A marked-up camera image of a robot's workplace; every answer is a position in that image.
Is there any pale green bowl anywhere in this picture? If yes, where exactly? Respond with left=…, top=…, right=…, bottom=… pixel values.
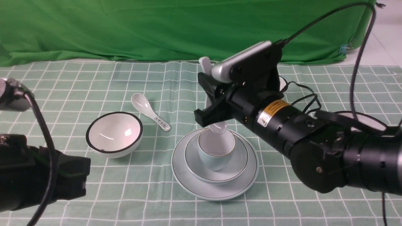
left=184, top=132, right=248, bottom=184

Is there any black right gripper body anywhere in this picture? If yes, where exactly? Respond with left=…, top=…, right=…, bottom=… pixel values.
left=226, top=42, right=284, bottom=121

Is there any pale green cup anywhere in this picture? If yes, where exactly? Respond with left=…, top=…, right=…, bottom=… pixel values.
left=197, top=129, right=237, bottom=171

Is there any white bowl black rim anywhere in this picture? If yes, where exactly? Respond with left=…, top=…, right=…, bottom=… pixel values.
left=85, top=112, right=144, bottom=159

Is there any blue clip on backdrop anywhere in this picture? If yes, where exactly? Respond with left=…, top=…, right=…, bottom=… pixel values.
left=338, top=44, right=349, bottom=55

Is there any pale green plate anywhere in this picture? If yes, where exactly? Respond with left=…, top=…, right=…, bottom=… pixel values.
left=171, top=129, right=259, bottom=201

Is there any plain white spoon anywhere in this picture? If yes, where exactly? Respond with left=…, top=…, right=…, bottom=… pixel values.
left=198, top=56, right=227, bottom=135

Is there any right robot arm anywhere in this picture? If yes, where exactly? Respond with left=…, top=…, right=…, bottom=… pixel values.
left=194, top=41, right=401, bottom=195

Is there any green checkered tablecloth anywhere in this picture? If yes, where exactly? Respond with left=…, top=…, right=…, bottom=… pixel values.
left=1, top=61, right=383, bottom=226

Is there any white spoon patterned handle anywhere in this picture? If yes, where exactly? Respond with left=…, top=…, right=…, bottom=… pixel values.
left=131, top=93, right=171, bottom=132

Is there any white illustrated plate black rim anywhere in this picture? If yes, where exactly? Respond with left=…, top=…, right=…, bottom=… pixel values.
left=334, top=110, right=387, bottom=131

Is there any white cup black rim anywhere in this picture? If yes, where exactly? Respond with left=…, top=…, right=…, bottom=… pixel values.
left=279, top=76, right=288, bottom=93

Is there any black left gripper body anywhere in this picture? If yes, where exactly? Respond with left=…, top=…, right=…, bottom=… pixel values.
left=0, top=134, right=91, bottom=212

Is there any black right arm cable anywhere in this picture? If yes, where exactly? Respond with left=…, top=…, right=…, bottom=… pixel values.
left=276, top=2, right=402, bottom=226

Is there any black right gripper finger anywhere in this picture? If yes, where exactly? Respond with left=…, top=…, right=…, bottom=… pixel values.
left=194, top=96, right=234, bottom=127
left=197, top=73, right=234, bottom=98

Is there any green backdrop cloth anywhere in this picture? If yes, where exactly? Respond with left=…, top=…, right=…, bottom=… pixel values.
left=0, top=0, right=376, bottom=67

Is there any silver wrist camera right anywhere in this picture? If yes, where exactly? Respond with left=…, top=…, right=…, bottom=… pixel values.
left=211, top=40, right=272, bottom=83

